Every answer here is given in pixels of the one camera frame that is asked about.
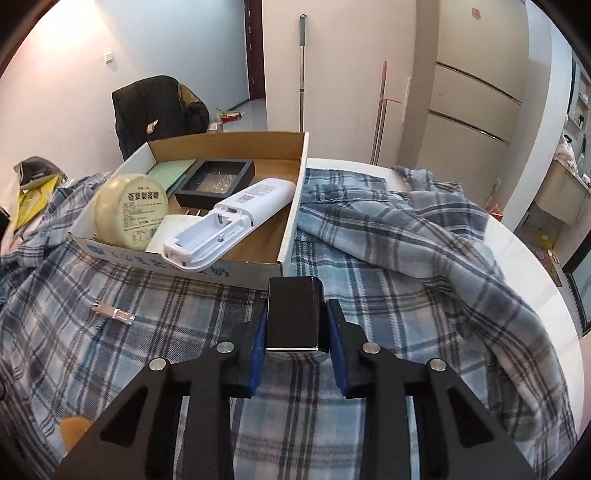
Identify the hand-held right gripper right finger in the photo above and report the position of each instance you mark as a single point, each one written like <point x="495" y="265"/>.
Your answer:
<point x="334" y="350"/>

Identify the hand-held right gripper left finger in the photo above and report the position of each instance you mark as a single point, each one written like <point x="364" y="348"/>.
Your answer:
<point x="257" y="350"/>

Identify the black glossy box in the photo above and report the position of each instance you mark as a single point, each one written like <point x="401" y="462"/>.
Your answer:
<point x="293" y="318"/>

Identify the cardboard box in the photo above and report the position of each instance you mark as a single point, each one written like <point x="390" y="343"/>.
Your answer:
<point x="272" y="226"/>

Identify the white plug charger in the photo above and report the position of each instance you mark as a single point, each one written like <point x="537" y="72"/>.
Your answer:
<point x="173" y="228"/>

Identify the white remote control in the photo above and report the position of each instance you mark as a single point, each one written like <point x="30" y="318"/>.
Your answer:
<point x="258" y="198"/>

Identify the black square tray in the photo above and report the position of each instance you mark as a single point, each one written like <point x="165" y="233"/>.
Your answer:
<point x="217" y="180"/>

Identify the round yellow tin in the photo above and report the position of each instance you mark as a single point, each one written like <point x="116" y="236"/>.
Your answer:
<point x="131" y="207"/>

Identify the green pad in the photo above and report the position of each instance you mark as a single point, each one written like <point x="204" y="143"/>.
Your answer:
<point x="168" y="173"/>

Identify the blue plaid blanket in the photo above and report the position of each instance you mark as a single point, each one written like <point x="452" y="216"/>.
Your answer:
<point x="415" y="258"/>

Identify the silver usb stick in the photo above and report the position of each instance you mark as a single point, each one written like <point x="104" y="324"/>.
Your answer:
<point x="115" y="314"/>

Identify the orange round object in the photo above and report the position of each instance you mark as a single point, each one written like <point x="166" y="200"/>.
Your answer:
<point x="74" y="434"/>

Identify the red carton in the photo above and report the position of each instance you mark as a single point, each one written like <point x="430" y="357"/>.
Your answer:
<point x="496" y="205"/>

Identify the red packet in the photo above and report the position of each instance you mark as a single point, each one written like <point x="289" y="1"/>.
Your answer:
<point x="228" y="117"/>

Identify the glass sliding door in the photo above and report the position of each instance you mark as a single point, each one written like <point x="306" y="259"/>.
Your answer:
<point x="581" y="300"/>

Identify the brown cloth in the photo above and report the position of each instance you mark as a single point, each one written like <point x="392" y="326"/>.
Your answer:
<point x="189" y="94"/>

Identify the beige refrigerator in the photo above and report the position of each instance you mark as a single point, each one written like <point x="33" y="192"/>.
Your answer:
<point x="461" y="115"/>

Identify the black jacket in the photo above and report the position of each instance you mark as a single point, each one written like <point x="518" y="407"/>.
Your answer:
<point x="138" y="110"/>

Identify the yellow bag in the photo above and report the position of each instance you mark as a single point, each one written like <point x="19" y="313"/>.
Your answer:
<point x="34" y="201"/>

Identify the beige sink cabinet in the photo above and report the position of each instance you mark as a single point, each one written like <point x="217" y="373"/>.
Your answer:
<point x="558" y="194"/>

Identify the flat mop with metal pole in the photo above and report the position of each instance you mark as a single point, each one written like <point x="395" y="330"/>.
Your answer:
<point x="302" y="74"/>

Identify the grey plastic bag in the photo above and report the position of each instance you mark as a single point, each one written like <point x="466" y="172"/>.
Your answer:
<point x="39" y="170"/>

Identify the white plastic bag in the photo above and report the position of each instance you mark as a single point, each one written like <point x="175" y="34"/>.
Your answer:
<point x="9" y="198"/>

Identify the dark red door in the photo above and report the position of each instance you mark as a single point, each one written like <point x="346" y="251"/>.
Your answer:
<point x="255" y="50"/>

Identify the pink cloth bundle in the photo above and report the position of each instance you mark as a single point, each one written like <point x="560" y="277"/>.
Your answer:
<point x="565" y="154"/>

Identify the white light switch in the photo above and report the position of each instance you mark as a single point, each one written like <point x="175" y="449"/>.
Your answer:
<point x="109" y="58"/>

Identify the wall shelf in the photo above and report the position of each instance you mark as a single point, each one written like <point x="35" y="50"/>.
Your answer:
<point x="581" y="97"/>

